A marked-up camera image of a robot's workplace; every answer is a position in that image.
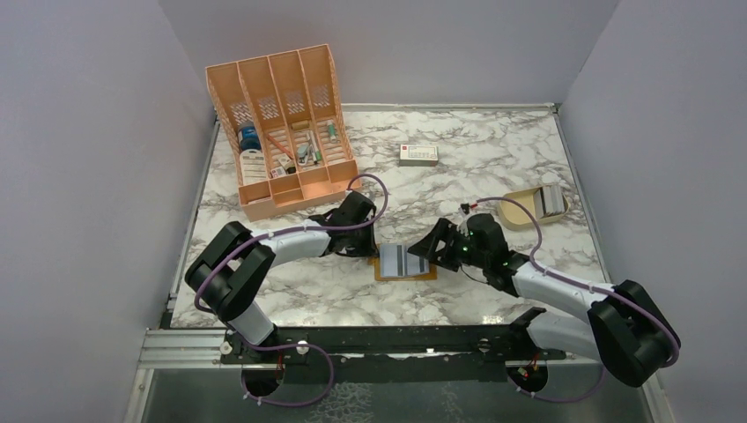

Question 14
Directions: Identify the white small card box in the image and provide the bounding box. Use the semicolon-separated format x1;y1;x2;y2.
398;145;439;167

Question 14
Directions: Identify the beige oval tray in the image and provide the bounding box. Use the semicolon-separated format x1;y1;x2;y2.
497;184;571;231

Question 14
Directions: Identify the aluminium frame rail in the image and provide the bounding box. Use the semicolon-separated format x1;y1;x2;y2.
137;326;658;370

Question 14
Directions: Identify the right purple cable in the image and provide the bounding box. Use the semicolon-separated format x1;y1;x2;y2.
459;197;682;369

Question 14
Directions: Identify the white label sheet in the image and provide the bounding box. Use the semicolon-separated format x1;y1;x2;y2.
239;149;267;186

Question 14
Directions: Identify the metal binder clip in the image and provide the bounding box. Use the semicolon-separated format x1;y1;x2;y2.
296;143;314;166

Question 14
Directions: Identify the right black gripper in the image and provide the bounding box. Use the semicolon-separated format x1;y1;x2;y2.
409;217;489;271

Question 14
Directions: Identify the green white marker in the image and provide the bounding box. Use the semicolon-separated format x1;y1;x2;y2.
326;120;338;143

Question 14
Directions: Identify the blue tape roll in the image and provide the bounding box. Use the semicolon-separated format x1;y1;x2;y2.
237;125;262;152

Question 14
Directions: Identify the black mounting base bar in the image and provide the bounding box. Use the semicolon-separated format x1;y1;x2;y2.
220;308;566;384

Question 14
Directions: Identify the peach plastic desk organizer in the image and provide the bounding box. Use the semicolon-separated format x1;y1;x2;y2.
205;44;362;221

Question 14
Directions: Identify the small brown eraser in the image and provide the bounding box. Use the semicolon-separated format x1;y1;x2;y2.
291;120;310;131

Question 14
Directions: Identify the yellow leather card holder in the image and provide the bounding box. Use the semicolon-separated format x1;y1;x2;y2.
368;243;438;281

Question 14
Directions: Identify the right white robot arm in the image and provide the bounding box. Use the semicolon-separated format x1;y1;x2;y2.
408;213;681;387

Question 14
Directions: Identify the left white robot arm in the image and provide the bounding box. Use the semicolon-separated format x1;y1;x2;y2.
184;191;377;362

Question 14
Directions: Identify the stack of grey cards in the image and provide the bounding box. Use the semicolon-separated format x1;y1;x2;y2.
532;184;567;219

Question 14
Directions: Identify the red pencil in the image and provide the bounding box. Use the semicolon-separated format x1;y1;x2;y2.
267;135;295;161

